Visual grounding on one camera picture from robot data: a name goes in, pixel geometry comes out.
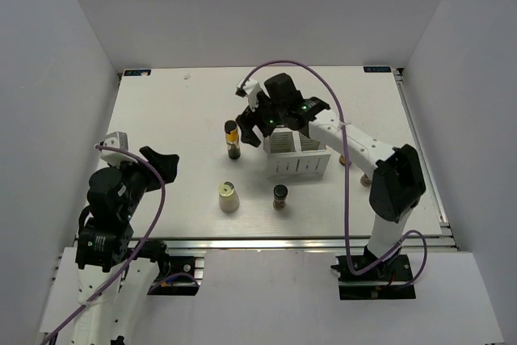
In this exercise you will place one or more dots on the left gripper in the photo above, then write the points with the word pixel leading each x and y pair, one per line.
pixel 166 163

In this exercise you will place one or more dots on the spice jar black lid centre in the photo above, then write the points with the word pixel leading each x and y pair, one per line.
pixel 280 193

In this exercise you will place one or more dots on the XDOF logo sticker left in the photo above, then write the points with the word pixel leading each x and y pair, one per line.
pixel 137 73

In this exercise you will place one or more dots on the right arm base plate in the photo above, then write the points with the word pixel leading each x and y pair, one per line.
pixel 385 282

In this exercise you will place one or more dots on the tall dark sauce bottle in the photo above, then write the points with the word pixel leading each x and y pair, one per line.
pixel 232 139

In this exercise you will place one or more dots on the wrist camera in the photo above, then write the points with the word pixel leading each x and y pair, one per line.
pixel 115 140
pixel 251 90

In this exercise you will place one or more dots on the spice jar black lid right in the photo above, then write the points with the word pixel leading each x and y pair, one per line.
pixel 365 181

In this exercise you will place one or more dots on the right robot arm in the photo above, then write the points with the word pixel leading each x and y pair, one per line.
pixel 395 173

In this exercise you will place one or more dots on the XDOF logo sticker right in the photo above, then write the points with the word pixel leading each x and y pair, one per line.
pixel 377 69

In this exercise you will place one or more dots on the spice jar black lid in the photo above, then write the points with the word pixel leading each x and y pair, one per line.
pixel 280 193
pixel 365 181

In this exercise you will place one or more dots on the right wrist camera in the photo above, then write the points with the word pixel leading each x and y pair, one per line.
pixel 251 90

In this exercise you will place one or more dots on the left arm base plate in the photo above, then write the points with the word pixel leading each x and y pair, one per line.
pixel 179 276

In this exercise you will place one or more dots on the xdof logo sticker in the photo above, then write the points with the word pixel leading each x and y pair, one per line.
pixel 377 69
pixel 137 73

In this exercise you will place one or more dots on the white metal organizer rack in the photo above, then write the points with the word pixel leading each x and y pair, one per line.
pixel 292 153

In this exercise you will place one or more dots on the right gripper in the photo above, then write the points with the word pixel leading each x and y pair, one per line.
pixel 246 120

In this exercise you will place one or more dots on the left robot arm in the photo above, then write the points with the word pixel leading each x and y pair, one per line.
pixel 114 279

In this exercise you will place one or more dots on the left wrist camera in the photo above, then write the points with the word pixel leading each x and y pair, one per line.
pixel 115 140

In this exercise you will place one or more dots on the white squeeze bottle yellow cap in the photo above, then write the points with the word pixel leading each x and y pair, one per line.
pixel 228 197

